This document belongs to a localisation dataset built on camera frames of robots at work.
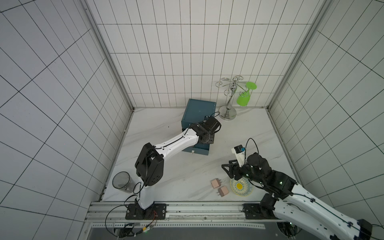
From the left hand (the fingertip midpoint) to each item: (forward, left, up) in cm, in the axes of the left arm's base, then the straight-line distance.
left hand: (204, 140), depth 86 cm
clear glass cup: (-23, +43, -3) cm, 48 cm away
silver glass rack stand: (+32, -21, -11) cm, 40 cm away
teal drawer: (-6, +3, +1) cm, 7 cm away
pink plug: (-21, -6, -11) cm, 25 cm away
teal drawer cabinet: (+16, +5, +8) cm, 19 cm away
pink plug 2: (-25, -10, -10) cm, 29 cm away
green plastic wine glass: (+33, -29, +4) cm, 44 cm away
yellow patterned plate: (-23, -21, -11) cm, 33 cm away
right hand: (-17, -8, +4) cm, 19 cm away
